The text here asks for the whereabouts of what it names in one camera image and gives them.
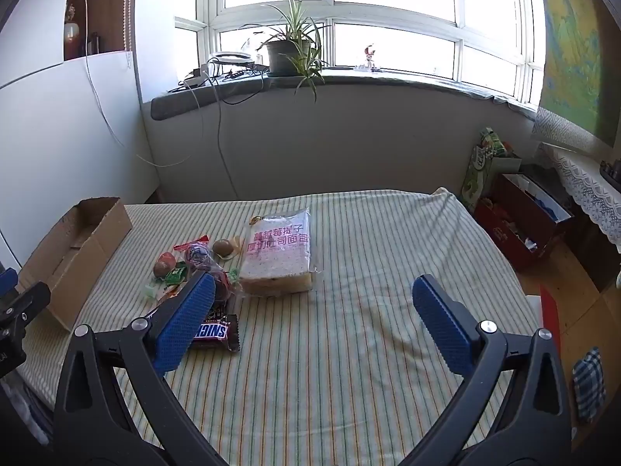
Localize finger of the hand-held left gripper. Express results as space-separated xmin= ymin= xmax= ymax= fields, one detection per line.
xmin=0 ymin=282 xmax=52 ymax=378
xmin=0 ymin=267 xmax=19 ymax=298

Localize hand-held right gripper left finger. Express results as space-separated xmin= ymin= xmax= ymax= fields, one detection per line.
xmin=53 ymin=272 xmax=220 ymax=466

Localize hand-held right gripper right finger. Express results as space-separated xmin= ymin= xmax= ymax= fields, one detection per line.
xmin=408 ymin=274 xmax=574 ymax=466

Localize brown chocolate bar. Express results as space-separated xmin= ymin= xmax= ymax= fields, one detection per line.
xmin=189 ymin=315 xmax=242 ymax=353

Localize brown cardboard box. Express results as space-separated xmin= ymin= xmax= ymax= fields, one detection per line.
xmin=17 ymin=197 xmax=133 ymax=332

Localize blue white candy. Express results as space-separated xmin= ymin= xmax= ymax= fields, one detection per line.
xmin=173 ymin=236 xmax=214 ymax=269

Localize sliced bread packet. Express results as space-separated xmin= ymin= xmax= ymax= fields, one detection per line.
xmin=239 ymin=208 xmax=323 ymax=296

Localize dark red candy clear wrapper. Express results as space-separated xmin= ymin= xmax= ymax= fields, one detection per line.
xmin=206 ymin=267 xmax=242 ymax=315

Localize red paper sheet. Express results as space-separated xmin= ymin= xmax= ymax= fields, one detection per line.
xmin=538 ymin=285 xmax=562 ymax=351

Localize striped table cloth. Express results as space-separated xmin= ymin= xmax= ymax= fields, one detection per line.
xmin=14 ymin=188 xmax=545 ymax=466

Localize red cardboard box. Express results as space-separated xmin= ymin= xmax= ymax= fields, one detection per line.
xmin=473 ymin=173 xmax=576 ymax=273

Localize white cabinet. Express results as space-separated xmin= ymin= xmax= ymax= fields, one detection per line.
xmin=0 ymin=0 xmax=162 ymax=273

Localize green printed bag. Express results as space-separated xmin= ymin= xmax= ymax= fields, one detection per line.
xmin=461 ymin=127 xmax=523 ymax=212

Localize blue plaid cloth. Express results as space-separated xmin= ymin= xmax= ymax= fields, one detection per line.
xmin=571 ymin=346 xmax=607 ymax=423

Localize white lace cloth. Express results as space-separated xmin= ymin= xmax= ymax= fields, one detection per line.
xmin=533 ymin=107 xmax=621 ymax=246

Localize white vase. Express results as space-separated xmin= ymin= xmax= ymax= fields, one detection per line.
xmin=63 ymin=0 xmax=81 ymax=57

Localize grey window sill cushion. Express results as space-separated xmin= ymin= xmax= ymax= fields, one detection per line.
xmin=150 ymin=68 xmax=540 ymax=122

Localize small red white figurine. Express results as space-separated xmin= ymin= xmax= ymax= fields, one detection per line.
xmin=356 ymin=45 xmax=382 ymax=73

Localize potted spider plant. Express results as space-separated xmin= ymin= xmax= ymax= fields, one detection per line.
xmin=239 ymin=0 xmax=327 ymax=104

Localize wooden shelf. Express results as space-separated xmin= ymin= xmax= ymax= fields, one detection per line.
xmin=63 ymin=0 xmax=135 ymax=62

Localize white framed window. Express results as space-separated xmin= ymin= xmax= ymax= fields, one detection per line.
xmin=173 ymin=0 xmax=548 ymax=108

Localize thin white cord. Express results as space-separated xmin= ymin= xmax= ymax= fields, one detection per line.
xmin=83 ymin=0 xmax=194 ymax=168

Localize white hanging cable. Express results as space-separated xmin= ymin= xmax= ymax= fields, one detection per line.
xmin=184 ymin=70 xmax=239 ymax=201

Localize black cables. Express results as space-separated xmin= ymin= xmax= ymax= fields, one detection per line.
xmin=167 ymin=61 xmax=269 ymax=94

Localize white ring light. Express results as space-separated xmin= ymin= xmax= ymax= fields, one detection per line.
xmin=212 ymin=51 xmax=256 ymax=68

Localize wall map poster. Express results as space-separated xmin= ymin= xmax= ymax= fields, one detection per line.
xmin=538 ymin=0 xmax=621 ymax=147

